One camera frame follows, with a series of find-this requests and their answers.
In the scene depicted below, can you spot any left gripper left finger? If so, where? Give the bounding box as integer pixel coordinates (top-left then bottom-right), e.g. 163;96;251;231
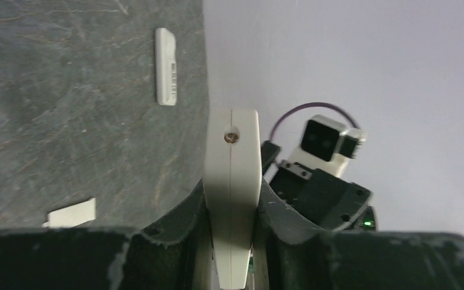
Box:
0;183;211;289

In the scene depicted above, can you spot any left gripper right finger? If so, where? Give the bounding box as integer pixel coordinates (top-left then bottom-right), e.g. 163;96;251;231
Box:
253;182;464;289

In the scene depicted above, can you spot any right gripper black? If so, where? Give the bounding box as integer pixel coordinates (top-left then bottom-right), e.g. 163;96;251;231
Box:
269;160;373;231

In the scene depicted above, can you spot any white remote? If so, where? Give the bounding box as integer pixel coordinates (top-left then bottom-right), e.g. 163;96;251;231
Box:
202;109;262;289

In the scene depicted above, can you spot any white remote control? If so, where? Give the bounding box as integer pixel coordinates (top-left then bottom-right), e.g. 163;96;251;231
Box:
155;28;178;106

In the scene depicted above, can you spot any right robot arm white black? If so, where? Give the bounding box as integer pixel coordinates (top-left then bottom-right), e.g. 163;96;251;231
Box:
260;141;376;231

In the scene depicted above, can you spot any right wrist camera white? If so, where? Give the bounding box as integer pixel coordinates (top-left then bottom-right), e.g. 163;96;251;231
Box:
288;115;367;178

